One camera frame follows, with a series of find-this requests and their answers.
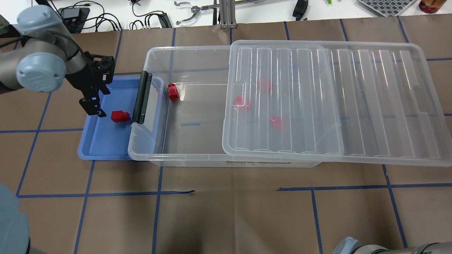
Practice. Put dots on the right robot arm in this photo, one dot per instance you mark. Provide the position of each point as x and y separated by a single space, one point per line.
351 245

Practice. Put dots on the red block box corner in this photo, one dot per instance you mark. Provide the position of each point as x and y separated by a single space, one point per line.
173 92

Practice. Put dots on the aluminium frame post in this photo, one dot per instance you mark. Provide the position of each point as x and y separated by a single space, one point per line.
227 14

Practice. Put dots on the clear plastic box lid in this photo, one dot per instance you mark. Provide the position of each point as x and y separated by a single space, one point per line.
355 102

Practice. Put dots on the amber glass bottle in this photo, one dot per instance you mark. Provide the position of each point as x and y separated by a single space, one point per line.
431 6

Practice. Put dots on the blue plastic tray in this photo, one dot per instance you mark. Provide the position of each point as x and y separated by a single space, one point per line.
103 139

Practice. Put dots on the black box latch handle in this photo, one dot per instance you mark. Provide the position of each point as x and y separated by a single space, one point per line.
140 107

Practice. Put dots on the clear plastic storage box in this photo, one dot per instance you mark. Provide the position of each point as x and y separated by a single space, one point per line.
194 123

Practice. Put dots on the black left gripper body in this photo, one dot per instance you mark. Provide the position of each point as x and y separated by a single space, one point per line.
82 80

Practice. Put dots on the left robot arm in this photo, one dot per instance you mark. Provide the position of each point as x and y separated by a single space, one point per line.
49 55

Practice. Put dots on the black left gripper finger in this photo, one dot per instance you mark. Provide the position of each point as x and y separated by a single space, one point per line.
91 106
104 89

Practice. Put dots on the red block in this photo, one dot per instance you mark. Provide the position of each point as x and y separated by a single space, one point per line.
119 116
278 123
265 83
241 104

